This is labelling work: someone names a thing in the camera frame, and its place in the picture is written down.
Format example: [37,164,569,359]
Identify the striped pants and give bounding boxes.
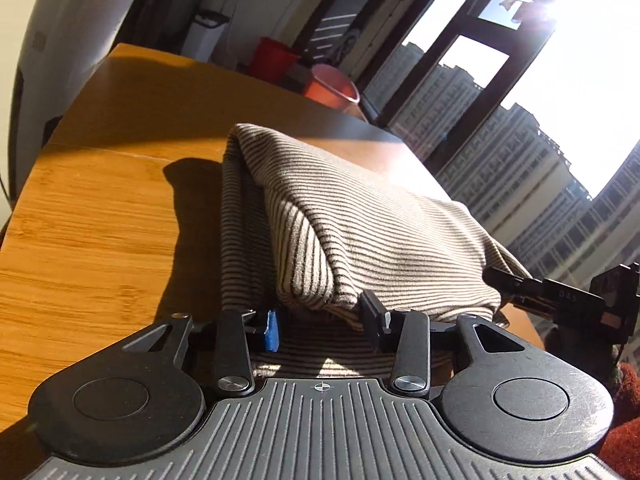
[220,122,534,381]

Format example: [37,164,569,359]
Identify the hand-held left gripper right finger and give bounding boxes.
[360,290,531,399]

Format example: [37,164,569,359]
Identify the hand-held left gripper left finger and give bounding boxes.
[122,310,279,397]

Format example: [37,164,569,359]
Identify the black window frame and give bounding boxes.
[360,0,556,171]

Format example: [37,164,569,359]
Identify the red bucket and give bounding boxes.
[247,36,302,84]

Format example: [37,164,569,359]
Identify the white trash bin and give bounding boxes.
[182,10,231,64]

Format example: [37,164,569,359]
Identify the pink basin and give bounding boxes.
[302,63,361,111]

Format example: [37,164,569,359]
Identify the dark door with glass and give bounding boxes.
[292,0,391,77]

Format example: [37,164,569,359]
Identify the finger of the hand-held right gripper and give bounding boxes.
[482,266,553,317]

